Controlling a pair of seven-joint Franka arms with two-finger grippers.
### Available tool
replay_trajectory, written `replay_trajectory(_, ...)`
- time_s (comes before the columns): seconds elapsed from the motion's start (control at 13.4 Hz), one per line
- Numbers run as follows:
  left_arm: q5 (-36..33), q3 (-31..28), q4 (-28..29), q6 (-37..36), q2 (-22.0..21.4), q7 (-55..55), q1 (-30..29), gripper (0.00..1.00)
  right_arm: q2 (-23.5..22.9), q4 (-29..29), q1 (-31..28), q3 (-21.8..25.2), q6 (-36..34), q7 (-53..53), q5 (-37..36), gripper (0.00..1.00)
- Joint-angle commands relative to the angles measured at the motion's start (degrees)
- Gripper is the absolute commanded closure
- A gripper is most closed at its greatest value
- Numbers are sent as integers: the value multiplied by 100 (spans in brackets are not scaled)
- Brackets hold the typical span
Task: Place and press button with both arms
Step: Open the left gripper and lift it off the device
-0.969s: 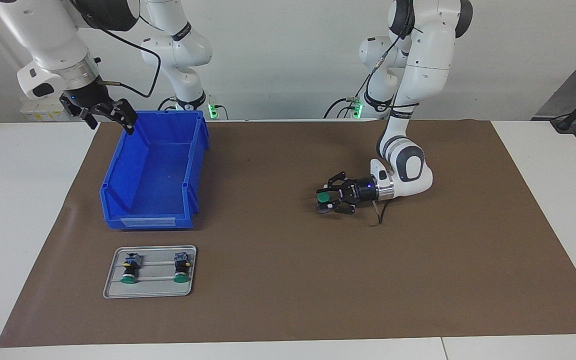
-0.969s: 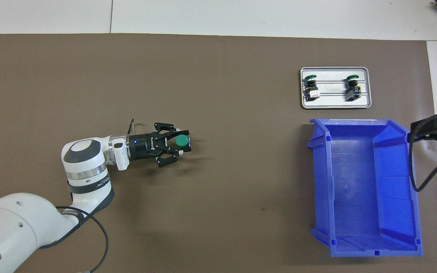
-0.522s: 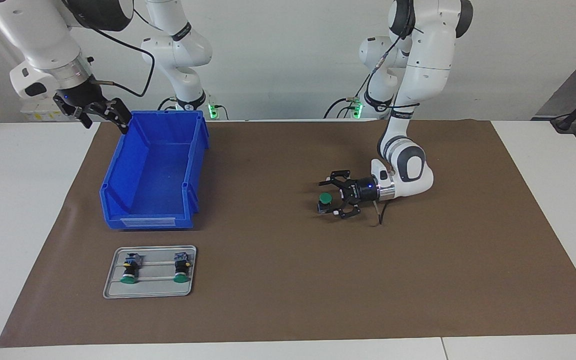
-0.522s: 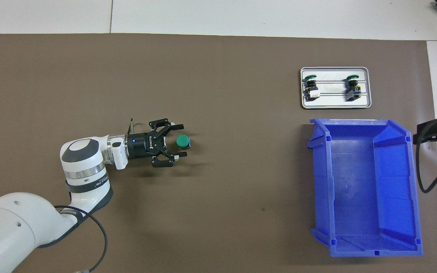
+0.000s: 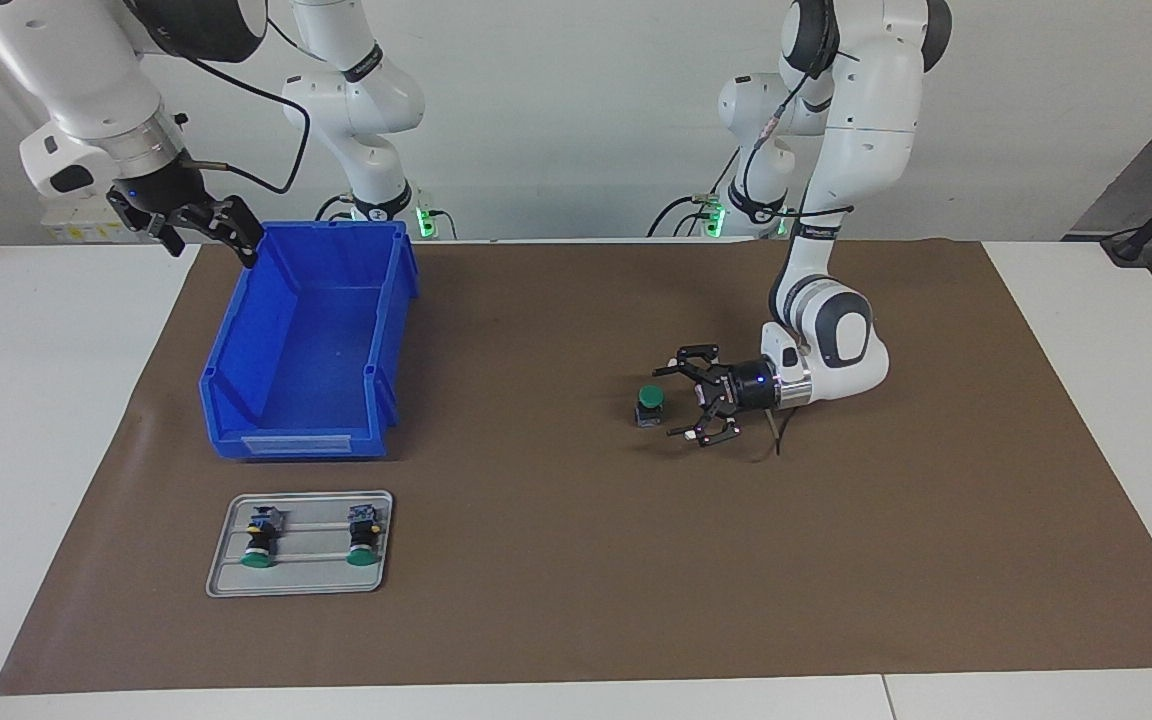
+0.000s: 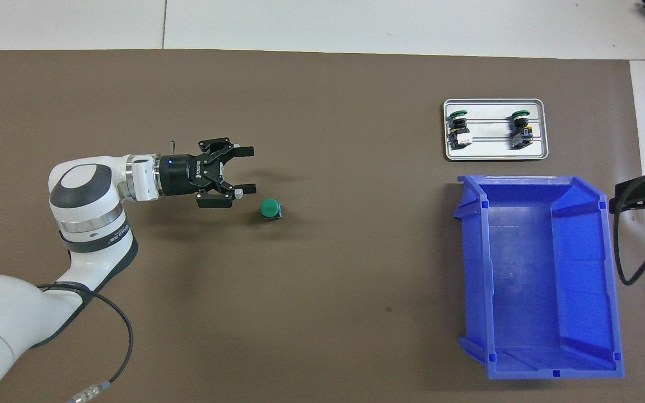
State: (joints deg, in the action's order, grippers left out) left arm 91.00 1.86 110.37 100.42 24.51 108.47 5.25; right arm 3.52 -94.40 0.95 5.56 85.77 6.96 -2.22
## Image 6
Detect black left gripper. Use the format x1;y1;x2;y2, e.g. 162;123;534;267
158;137;258;209

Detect green push button switch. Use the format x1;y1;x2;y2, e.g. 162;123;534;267
510;110;534;149
259;199;283;221
448;111;474;149

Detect blue plastic storage bin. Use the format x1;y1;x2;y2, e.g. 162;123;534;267
452;175;625;381

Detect brown table mat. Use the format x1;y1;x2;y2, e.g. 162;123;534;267
0;49;645;403

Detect grey metal tray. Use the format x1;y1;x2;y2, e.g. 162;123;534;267
443;99;549;162

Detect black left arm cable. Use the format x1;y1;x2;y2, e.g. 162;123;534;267
36;283;134;403

